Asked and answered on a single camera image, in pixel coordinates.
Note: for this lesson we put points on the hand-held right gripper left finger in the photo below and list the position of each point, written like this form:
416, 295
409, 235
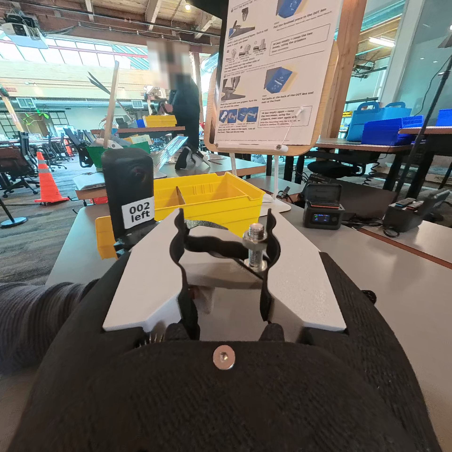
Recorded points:
148, 275

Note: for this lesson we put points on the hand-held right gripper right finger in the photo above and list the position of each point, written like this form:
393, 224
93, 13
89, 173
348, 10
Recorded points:
303, 282

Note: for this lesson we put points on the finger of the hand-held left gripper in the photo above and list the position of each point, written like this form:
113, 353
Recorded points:
219, 272
208, 224

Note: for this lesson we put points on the yellow divided plastic bin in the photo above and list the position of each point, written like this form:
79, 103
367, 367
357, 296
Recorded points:
212, 197

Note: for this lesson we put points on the silver bolt with nut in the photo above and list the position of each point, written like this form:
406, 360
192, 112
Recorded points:
255, 247

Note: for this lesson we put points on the person's left forearm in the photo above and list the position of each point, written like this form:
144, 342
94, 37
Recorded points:
39, 317

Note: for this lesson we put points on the green plastic bin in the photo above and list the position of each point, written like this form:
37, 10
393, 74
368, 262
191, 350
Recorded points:
95, 155

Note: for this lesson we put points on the clear tilted sign holder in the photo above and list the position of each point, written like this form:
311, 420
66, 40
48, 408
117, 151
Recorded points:
171, 150

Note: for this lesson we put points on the grey desk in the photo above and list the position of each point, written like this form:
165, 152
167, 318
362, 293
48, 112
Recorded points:
226, 166

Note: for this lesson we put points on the black white handheld device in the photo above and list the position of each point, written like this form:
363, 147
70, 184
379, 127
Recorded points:
185, 157

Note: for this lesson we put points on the white sign stand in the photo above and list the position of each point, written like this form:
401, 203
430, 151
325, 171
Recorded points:
277, 201

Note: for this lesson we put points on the small yellow bin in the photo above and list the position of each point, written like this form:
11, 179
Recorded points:
160, 120

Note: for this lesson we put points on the black charging case with display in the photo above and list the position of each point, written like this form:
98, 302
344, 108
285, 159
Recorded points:
323, 210

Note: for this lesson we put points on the orange traffic cone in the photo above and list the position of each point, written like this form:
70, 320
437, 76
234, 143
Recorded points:
47, 183

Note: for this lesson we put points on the thin wooden board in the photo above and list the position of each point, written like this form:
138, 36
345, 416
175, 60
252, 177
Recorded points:
112, 106

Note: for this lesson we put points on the wooden sign board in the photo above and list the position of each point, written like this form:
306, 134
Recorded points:
212, 134

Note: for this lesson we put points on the row of black office chairs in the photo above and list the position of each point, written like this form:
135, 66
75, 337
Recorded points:
31, 159

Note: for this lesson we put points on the black stanchion base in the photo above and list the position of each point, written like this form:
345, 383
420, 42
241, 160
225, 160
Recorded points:
12, 220

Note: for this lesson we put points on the black office chair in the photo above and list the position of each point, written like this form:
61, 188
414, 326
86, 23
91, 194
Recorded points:
335, 169

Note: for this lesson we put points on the black battery charger dock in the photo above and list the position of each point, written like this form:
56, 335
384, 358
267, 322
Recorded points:
406, 212

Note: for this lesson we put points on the long wooden desk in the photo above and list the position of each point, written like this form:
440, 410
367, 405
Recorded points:
370, 146

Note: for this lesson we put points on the paper instruction sheet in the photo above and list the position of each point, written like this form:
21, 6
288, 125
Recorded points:
275, 70

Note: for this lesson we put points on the blue plastic bin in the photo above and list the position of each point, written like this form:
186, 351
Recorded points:
445, 118
388, 132

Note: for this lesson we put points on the ceiling air unit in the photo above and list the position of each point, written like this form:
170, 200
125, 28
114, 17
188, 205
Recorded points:
24, 30

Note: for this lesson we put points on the black light stand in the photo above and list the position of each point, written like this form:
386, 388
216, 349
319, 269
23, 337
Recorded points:
430, 120

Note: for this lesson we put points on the wooden post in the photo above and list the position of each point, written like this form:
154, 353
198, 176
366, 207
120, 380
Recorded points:
348, 70

